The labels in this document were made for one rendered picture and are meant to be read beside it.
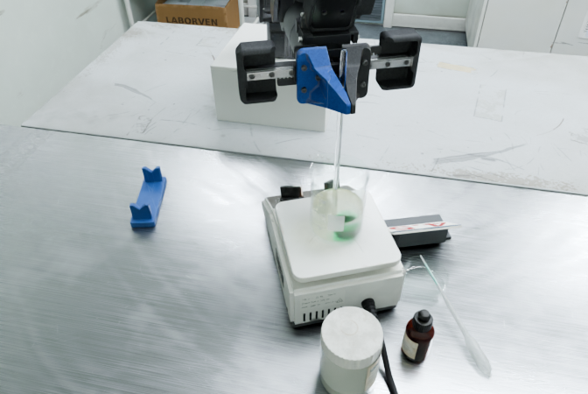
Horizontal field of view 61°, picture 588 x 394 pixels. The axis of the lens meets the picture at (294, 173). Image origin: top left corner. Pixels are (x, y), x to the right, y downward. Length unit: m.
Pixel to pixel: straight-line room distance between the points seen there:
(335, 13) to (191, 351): 0.39
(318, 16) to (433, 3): 3.08
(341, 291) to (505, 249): 0.26
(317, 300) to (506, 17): 2.60
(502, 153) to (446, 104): 0.16
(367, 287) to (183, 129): 0.48
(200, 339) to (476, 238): 0.38
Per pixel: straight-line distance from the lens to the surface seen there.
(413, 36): 0.52
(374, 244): 0.56
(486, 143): 0.90
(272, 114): 0.87
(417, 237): 0.67
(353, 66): 0.49
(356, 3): 0.51
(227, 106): 0.89
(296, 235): 0.56
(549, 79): 1.14
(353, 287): 0.55
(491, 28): 3.04
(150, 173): 0.77
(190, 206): 0.74
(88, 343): 0.63
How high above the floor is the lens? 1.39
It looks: 39 degrees down
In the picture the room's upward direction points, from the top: 1 degrees counter-clockwise
